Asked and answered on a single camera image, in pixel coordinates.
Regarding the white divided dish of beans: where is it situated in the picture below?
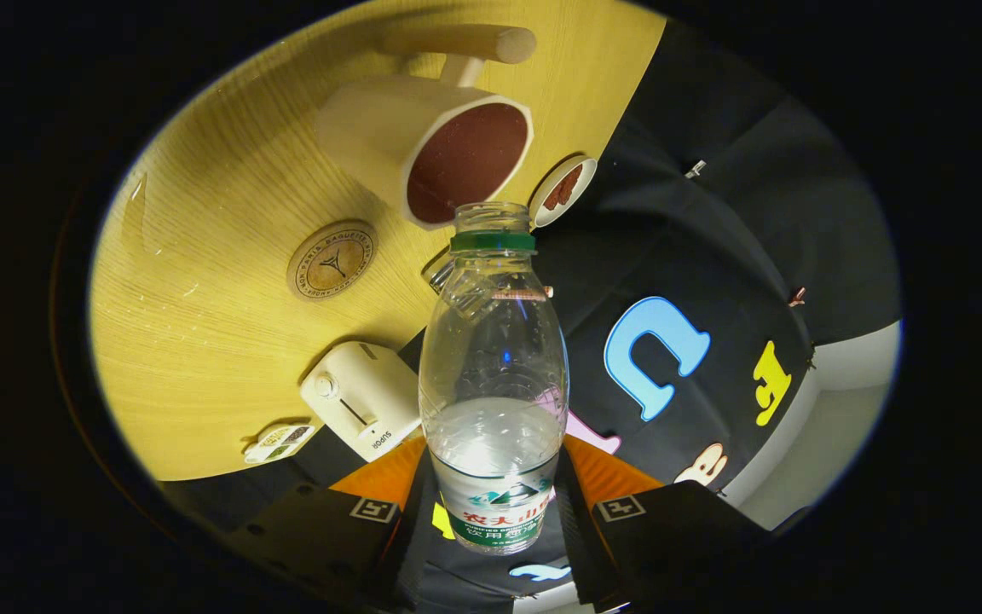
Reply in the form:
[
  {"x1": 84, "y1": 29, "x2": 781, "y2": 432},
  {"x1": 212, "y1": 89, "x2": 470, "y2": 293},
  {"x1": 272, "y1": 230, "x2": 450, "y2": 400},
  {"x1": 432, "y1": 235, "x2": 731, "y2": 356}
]
[{"x1": 242, "y1": 423, "x2": 317, "y2": 466}]

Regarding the clear patterned drinking glass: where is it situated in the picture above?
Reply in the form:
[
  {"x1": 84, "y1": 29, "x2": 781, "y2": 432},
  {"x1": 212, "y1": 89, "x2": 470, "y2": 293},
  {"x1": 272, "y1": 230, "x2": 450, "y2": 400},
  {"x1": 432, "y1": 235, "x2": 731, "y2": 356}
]
[{"x1": 423, "y1": 249, "x2": 458, "y2": 295}]

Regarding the white toaster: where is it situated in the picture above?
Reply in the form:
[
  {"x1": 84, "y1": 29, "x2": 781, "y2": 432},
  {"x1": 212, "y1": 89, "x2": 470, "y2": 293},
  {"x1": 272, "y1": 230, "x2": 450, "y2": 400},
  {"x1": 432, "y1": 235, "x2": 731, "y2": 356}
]
[{"x1": 299, "y1": 341, "x2": 422, "y2": 463}]

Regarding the wooden table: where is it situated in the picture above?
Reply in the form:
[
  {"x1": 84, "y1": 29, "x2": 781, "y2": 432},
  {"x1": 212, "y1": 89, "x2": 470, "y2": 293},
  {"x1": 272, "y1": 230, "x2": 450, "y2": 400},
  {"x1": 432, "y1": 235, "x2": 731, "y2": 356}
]
[{"x1": 89, "y1": 0, "x2": 669, "y2": 483}]

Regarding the round cork coaster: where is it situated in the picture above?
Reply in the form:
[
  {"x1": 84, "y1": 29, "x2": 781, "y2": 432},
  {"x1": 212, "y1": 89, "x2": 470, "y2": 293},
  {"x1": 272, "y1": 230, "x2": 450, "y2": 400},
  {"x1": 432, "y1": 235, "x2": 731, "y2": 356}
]
[{"x1": 286, "y1": 219, "x2": 378, "y2": 302}]

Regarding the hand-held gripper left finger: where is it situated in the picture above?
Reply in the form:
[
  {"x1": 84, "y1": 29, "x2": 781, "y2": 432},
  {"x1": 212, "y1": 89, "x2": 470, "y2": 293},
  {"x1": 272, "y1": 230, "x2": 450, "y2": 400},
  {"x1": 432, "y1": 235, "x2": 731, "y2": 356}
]
[{"x1": 227, "y1": 435, "x2": 439, "y2": 613}]

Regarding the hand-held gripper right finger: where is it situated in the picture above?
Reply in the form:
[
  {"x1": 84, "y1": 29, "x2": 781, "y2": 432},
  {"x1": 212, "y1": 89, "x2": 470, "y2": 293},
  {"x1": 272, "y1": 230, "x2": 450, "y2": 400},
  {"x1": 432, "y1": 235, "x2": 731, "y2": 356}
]
[{"x1": 552, "y1": 433, "x2": 799, "y2": 613}]

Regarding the small white plate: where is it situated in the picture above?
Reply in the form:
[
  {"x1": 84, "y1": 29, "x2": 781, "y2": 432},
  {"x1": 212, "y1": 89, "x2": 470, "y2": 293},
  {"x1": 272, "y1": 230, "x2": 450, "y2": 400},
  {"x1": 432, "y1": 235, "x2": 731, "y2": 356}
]
[{"x1": 529, "y1": 154, "x2": 598, "y2": 229}]

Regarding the cream cup with wooden handle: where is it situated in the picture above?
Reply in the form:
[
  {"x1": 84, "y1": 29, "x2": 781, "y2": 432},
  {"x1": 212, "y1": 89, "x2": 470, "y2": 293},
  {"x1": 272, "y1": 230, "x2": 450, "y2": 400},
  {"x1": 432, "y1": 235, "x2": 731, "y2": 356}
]
[{"x1": 315, "y1": 24, "x2": 538, "y2": 231}]

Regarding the clear plastic juice bottle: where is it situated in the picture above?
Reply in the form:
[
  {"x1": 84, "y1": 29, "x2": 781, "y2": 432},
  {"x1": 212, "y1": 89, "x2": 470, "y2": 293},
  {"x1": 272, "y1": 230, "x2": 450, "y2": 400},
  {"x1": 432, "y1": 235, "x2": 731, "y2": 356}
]
[{"x1": 419, "y1": 201, "x2": 570, "y2": 555}]

